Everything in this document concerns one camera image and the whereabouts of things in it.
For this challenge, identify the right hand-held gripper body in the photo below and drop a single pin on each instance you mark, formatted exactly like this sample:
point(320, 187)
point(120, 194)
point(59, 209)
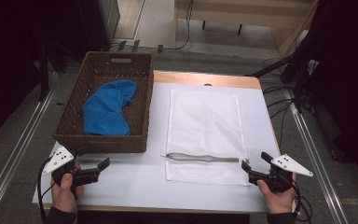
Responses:
point(287, 165)

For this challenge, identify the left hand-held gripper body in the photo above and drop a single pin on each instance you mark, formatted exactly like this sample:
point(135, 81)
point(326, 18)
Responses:
point(59, 158)

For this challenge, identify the brown wicker basket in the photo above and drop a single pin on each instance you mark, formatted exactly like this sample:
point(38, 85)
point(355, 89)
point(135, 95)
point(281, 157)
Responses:
point(74, 124)

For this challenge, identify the blue cloth garment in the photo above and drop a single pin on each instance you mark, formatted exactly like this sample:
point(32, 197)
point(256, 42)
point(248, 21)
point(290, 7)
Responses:
point(107, 109)

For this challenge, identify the white mesh laundry bag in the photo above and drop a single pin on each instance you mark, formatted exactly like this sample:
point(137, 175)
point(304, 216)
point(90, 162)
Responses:
point(205, 124)

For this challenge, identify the person's left hand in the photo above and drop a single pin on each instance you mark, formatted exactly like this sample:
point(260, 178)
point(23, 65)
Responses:
point(62, 196)

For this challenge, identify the person's right hand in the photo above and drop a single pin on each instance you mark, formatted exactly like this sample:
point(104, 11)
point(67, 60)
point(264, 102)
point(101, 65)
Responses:
point(279, 202)

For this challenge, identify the white table sheet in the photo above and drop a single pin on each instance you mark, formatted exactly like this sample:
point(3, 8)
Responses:
point(130, 186)

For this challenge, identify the black stand pole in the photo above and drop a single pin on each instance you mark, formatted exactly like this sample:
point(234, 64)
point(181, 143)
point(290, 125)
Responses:
point(44, 74)

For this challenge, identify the black tripod stand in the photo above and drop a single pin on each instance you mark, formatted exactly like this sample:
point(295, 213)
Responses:
point(295, 71)

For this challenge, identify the small dark table grommet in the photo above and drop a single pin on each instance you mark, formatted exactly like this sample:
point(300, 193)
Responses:
point(207, 84)

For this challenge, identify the dark cabinet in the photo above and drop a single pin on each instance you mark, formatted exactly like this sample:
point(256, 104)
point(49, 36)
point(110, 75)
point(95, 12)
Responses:
point(101, 21)

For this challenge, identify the light wooden furniture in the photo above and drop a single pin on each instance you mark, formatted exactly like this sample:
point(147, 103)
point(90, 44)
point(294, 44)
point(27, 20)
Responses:
point(245, 15)

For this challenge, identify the metal floor rail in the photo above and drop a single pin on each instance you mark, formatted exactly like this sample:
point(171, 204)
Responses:
point(317, 161)
point(18, 149)

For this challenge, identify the small metal floor bracket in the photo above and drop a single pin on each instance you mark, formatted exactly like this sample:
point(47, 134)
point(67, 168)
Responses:
point(160, 48)
point(135, 45)

